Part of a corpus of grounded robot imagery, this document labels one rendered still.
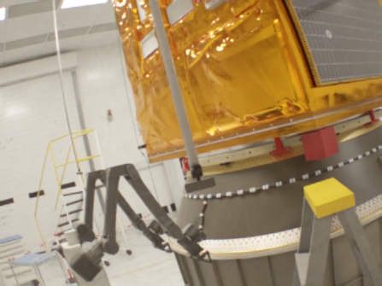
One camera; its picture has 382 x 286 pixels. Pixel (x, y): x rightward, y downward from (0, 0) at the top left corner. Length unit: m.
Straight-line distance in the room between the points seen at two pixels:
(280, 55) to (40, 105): 8.43
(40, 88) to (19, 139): 1.54
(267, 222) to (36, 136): 8.07
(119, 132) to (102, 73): 1.77
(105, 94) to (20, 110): 2.71
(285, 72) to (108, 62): 9.07
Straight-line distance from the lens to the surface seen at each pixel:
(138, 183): 1.72
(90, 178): 2.10
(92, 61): 10.45
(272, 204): 2.04
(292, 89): 1.71
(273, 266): 2.04
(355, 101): 2.08
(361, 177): 2.13
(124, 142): 10.18
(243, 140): 2.13
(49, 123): 9.62
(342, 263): 2.07
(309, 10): 1.93
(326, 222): 1.23
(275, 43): 1.76
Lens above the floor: 1.82
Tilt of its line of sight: level
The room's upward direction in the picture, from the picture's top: 15 degrees counter-clockwise
